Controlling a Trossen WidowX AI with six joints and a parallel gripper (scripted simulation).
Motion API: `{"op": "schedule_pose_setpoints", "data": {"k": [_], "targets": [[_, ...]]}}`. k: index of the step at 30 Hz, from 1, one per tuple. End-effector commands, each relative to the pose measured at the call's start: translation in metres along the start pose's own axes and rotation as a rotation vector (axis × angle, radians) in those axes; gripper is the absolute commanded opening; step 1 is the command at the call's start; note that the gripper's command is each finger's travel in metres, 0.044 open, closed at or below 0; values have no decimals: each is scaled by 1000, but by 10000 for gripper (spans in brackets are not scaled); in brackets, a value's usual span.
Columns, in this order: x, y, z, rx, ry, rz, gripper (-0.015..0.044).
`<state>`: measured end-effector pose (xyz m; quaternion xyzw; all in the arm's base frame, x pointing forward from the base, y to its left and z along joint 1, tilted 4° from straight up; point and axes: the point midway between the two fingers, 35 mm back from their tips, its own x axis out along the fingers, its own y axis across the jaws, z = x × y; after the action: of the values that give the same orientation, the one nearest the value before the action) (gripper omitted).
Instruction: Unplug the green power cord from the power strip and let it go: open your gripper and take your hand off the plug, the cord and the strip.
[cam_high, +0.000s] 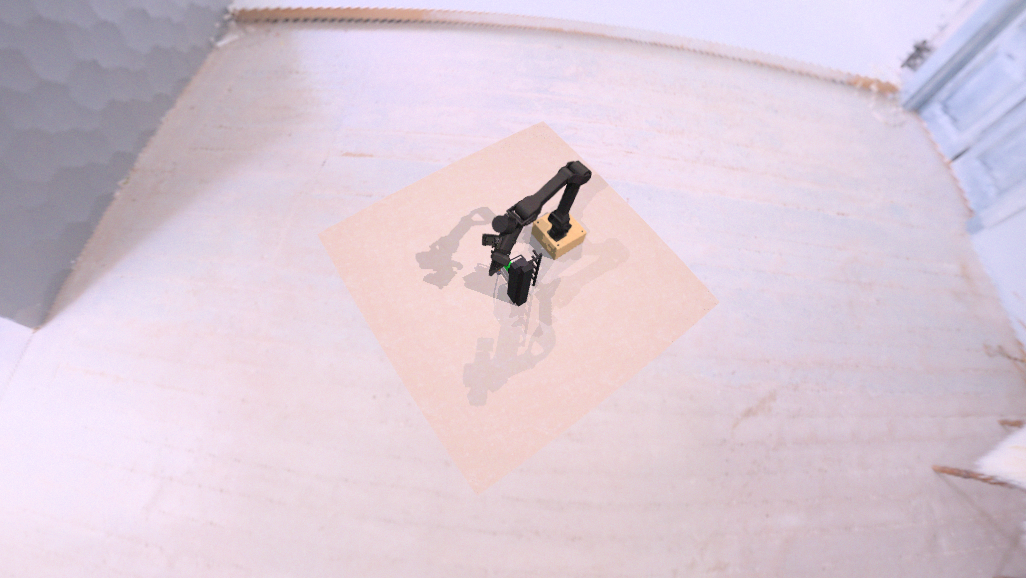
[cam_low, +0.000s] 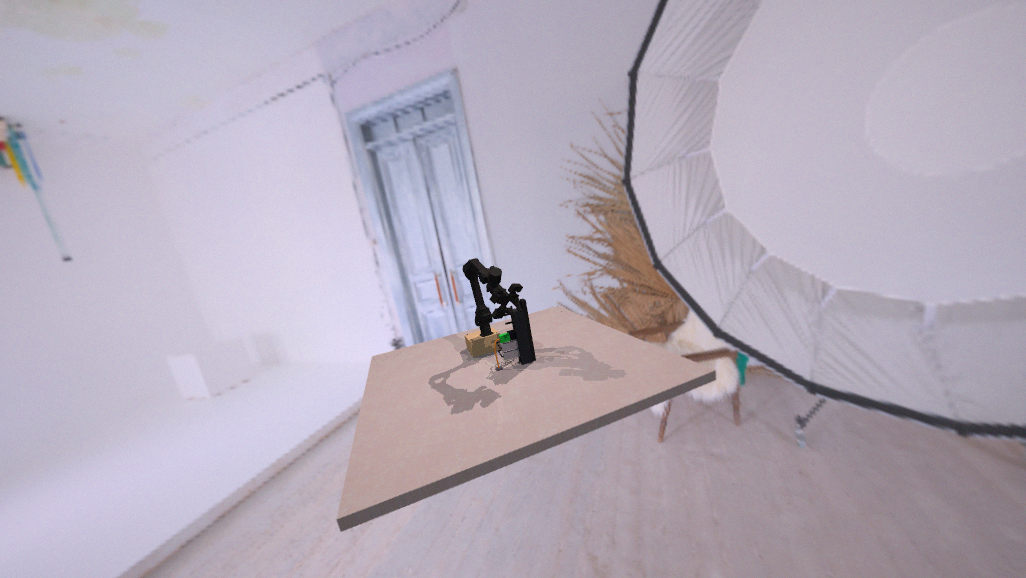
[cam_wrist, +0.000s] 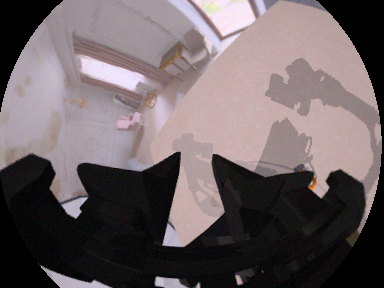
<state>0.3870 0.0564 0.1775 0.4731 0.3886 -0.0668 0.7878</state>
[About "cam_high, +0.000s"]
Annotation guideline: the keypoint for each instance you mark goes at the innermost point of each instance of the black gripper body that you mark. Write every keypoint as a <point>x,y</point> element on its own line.
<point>501,255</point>

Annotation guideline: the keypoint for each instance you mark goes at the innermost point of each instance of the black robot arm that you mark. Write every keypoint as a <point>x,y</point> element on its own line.
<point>574,174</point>

